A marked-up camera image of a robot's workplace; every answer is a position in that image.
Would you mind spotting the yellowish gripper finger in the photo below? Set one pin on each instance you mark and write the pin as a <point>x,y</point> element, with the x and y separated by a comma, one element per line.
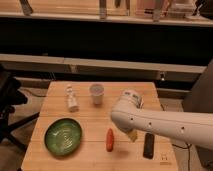
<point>132,135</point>

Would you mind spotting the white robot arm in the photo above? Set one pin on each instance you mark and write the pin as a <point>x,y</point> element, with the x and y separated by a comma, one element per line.
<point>195,128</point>

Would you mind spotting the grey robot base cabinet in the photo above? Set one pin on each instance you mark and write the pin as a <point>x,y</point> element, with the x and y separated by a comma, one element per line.
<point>200,99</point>

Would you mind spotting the black rectangular phone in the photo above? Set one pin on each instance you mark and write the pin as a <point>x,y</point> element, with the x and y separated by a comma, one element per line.
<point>148,151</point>

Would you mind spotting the white paper cup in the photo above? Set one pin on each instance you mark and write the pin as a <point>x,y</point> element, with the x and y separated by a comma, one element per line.
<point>97,93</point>

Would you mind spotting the white small bottle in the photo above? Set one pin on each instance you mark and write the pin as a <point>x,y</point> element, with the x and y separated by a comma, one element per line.
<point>72,103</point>

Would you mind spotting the green round plate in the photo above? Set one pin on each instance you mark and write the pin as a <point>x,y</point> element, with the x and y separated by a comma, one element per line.
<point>63,137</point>

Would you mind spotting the black office chair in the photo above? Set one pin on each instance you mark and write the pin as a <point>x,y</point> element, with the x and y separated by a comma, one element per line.
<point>10,96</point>

